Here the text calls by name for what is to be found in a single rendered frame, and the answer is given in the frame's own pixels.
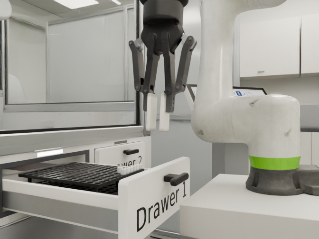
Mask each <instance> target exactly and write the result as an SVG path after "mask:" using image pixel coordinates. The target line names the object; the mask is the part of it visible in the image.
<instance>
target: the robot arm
mask: <svg viewBox="0 0 319 239"><path fill-rule="evenodd" d="M285 1H286V0H199V6H200V19H201V52H200V65H199V75H198V82H197V91H196V95H195V101H194V106H193V110H192V115H191V127H192V129H193V131H194V133H195V134H196V135H197V136H198V137H199V138H200V139H201V140H203V141H206V142H210V143H245V144H246V145H247V146H248V156H249V159H250V173H249V176H248V179H247V180H246V182H245V184H246V189H248V190H249V191H252V192H255V193H260V194H266V195H277V196H291V195H299V194H303V193H308V194H312V195H319V167H318V166H317V165H300V158H301V141H300V107H299V102H298V101H297V99H295V98H294V97H291V96H287V95H280V94H270V95H257V96H244V97H234V96H233V86H232V47H233V34H234V25H235V18H236V17H237V15H238V14H240V13H242V12H246V11H250V10H255V9H266V8H273V7H277V6H279V5H281V4H283V3H284V2H285ZM140 2H141V4H142V5H143V30H142V32H141V37H140V38H138V39H136V40H135V41H133V40H130V41H129V43H128V44H129V47H130V49H131V52H132V64H133V77H134V89H135V90H137V91H139V92H141V93H143V111H146V112H147V117H146V131H155V130H156V116H157V97H158V96H157V95H156V94H155V93H154V88H155V81H156V74H157V68H158V61H159V60H160V55H162V54H163V57H164V74H165V91H164V93H162V94H161V101H160V120H159V132H168V131H169V113H170V112H172V113H173V112H174V106H175V105H174V104H175V96H176V94H178V93H180V92H184V91H185V89H186V84H187V79H188V72H189V66H190V61H191V56H192V52H193V50H194V48H195V46H196V45H197V41H196V40H195V38H194V37H193V36H188V35H186V34H185V32H184V30H183V13H184V7H185V6H186V5H187V4H188V0H140ZM181 41H182V46H183V47H182V50H181V55H180V61H179V66H178V73H177V78H175V50H176V48H177V47H178V45H179V44H180V42H181ZM143 44H145V46H146V48H147V64H146V71H145V73H144V61H143V53H142V50H143Z"/></svg>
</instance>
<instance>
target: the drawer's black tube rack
mask: <svg viewBox="0 0 319 239"><path fill-rule="evenodd" d="M117 167H119V166H112V165H98V164H88V163H78V162H73V163H69V164H64V165H58V166H54V167H49V168H44V169H39V170H35V171H30V172H26V173H21V174H19V177H24V178H28V183H32V179H38V180H43V181H40V182H36V183H35V184H44V185H50V186H57V187H63V188H70V189H77V190H83V191H90V192H96V193H105V194H111V195H118V183H119V181H116V182H114V183H111V184H108V185H105V186H103V187H100V188H97V187H91V184H92V183H95V182H98V181H101V180H103V179H106V178H109V177H112V176H115V175H119V174H121V173H118V172H117ZM122 167H123V166H122ZM123 168H125V167H123Z"/></svg>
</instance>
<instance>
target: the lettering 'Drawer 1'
mask: <svg viewBox="0 0 319 239"><path fill-rule="evenodd" d="M183 184H184V196H183V198H184V197H185V196H186V194H185V181H184V182H183ZM178 191H179V189H178V190H176V203H177V194H178ZM172 194H173V195H174V197H173V198H171V197H172ZM172 194H171V196H170V205H171V206H173V205H174V204H175V202H174V203H173V204H171V201H172V200H173V199H174V198H175V194H174V192H173V193H172ZM168 202H169V195H168V200H167V202H166V198H164V206H163V201H162V200H161V204H162V212H163V213H164V208H165V204H166V210H167V209H168ZM156 205H158V208H157V209H156V210H155V211H154V218H155V219H156V218H157V217H158V216H159V215H160V205H159V203H158V202H157V203H155V205H154V207H155V206H156ZM152 208H153V205H152V206H151V208H150V207H149V223H150V211H151V209H152ZM141 210H144V214H145V218H144V223H143V225H142V226H141V227H140V228H139V211H141ZM157 210H158V215H157V216H155V212H156V211H157ZM145 222H146V209H145V208H144V207H141V208H139V209H138V210H137V232H138V231H140V230H141V229H142V228H143V227H144V225H145Z"/></svg>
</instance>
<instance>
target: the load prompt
mask: <svg viewBox="0 0 319 239"><path fill-rule="evenodd" d="M233 96H234V97H244V96H248V94H247V93H246V91H242V90H233Z"/></svg>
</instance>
